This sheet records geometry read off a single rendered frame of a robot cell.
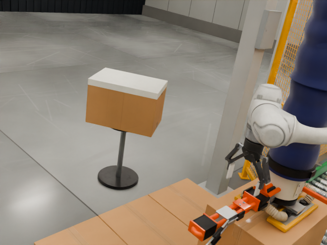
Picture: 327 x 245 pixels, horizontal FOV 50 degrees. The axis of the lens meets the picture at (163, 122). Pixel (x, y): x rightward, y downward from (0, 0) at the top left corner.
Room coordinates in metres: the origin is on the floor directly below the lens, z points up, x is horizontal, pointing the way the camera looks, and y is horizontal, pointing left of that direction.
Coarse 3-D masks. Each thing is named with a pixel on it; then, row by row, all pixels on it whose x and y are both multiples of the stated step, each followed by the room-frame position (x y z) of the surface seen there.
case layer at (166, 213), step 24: (168, 192) 2.05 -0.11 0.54; (192, 192) 2.10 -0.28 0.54; (96, 216) 1.68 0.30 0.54; (120, 216) 1.72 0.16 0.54; (144, 216) 1.75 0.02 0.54; (168, 216) 1.79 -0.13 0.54; (192, 216) 1.83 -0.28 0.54; (48, 240) 1.43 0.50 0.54; (72, 240) 1.46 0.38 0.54; (96, 240) 1.49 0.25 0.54; (120, 240) 1.52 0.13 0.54; (144, 240) 1.55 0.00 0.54; (168, 240) 1.58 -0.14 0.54; (192, 240) 1.61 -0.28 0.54
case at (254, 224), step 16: (240, 192) 1.57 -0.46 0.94; (304, 192) 1.68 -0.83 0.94; (208, 208) 1.42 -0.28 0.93; (320, 208) 1.55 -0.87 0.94; (240, 224) 1.31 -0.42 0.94; (256, 224) 1.33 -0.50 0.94; (304, 224) 1.39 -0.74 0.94; (320, 224) 1.47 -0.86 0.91; (208, 240) 1.39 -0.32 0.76; (224, 240) 1.33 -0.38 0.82; (240, 240) 1.28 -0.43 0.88; (256, 240) 1.23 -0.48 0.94; (272, 240) 1.24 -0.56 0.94; (288, 240) 1.26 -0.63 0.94; (304, 240) 1.35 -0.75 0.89; (320, 240) 1.57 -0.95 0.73
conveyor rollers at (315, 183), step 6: (324, 174) 2.74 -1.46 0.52; (312, 180) 2.55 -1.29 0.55; (318, 180) 2.59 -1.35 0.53; (324, 180) 2.58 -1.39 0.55; (312, 186) 2.46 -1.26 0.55; (318, 186) 2.50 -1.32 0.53; (324, 186) 2.48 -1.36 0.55; (318, 192) 2.40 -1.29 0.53; (324, 192) 2.39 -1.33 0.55; (324, 240) 1.82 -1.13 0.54
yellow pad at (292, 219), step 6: (300, 198) 1.56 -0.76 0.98; (306, 204) 1.52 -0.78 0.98; (312, 204) 1.53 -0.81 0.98; (282, 210) 1.43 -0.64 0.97; (288, 210) 1.40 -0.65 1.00; (306, 210) 1.47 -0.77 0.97; (312, 210) 1.49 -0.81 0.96; (270, 216) 1.37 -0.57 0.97; (288, 216) 1.39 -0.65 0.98; (294, 216) 1.40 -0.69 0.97; (300, 216) 1.41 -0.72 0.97; (270, 222) 1.35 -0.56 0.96; (276, 222) 1.34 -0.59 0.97; (282, 222) 1.34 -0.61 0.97; (288, 222) 1.34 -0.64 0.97; (294, 222) 1.36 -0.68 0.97; (282, 228) 1.31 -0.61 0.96; (288, 228) 1.31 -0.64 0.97
